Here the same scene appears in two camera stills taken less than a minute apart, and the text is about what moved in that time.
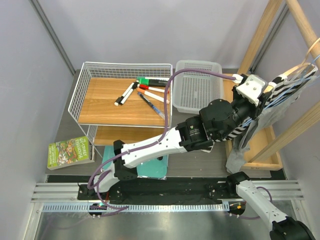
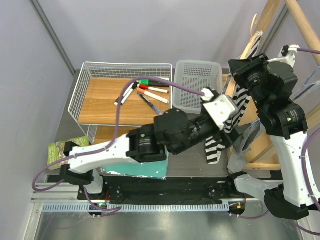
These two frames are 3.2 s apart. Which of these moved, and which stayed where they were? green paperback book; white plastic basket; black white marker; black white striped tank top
Moved: black white striped tank top
Stayed: black white marker; green paperback book; white plastic basket
